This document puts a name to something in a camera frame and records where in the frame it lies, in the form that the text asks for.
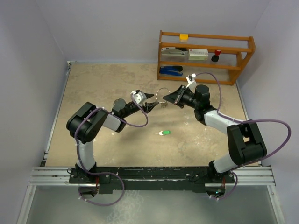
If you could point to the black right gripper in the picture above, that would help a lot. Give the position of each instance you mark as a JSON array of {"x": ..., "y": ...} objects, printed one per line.
[{"x": 176, "y": 97}]

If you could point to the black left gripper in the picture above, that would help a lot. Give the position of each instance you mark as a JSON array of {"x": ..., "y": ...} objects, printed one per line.
[{"x": 148, "y": 106}]

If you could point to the silver keyring with clips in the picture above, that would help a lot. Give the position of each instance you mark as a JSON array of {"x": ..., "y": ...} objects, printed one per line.
[{"x": 160, "y": 93}]

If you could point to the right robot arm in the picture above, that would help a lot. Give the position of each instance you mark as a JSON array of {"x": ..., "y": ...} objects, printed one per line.
[{"x": 245, "y": 142}]

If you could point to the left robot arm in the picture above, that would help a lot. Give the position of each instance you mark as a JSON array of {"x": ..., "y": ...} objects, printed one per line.
[{"x": 86, "y": 123}]

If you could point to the blue stapler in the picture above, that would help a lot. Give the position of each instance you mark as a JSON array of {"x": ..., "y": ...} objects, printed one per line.
[{"x": 171, "y": 70}]

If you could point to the grey stapler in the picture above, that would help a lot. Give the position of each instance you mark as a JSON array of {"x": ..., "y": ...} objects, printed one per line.
[{"x": 172, "y": 52}]

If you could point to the white green staples box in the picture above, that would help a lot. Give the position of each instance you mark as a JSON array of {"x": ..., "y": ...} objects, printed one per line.
[{"x": 198, "y": 54}]

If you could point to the wooden shelf rack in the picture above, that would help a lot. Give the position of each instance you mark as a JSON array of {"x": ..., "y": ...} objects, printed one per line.
[{"x": 236, "y": 52}]

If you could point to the yellow small box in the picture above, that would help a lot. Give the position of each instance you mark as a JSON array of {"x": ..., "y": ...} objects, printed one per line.
[{"x": 183, "y": 37}]

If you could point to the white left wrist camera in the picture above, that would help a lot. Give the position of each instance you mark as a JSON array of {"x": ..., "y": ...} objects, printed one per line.
[{"x": 138, "y": 96}]

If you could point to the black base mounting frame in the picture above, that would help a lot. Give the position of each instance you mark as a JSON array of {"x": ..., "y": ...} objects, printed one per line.
[{"x": 107, "y": 179}]

